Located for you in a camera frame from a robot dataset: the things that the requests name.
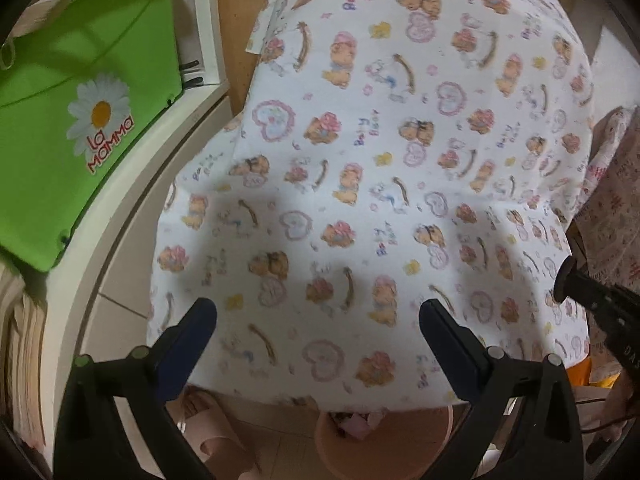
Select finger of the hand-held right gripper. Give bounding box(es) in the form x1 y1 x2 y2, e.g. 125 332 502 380
561 256 623 307
554 277 640 376

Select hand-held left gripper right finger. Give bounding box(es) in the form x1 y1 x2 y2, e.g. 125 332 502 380
419 299 586 480

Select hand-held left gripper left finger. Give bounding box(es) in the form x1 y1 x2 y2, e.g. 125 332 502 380
52 297 218 480

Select pink plastic bin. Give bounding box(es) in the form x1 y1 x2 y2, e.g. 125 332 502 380
315 405 456 480

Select orange object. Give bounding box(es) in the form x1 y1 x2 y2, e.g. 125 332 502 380
570 355 621 391

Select pink printed cloth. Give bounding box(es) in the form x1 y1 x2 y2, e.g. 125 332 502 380
575 105 640 291

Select pink slipper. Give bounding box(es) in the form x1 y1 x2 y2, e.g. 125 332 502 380
170 387 251 480

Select stack of papers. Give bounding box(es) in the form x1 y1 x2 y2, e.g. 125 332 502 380
0 260 51 453

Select green plastic box with daisy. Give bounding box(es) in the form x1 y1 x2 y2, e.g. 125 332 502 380
0 0 188 273

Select bear print white tablecloth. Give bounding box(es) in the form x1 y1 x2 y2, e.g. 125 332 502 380
147 0 596 411

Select thin dark cable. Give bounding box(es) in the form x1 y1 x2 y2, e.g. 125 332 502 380
575 399 633 466

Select white shelf frame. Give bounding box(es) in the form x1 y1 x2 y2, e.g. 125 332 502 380
45 0 243 361

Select beige cloth strap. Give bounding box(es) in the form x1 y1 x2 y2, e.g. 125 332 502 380
0 0 71 70

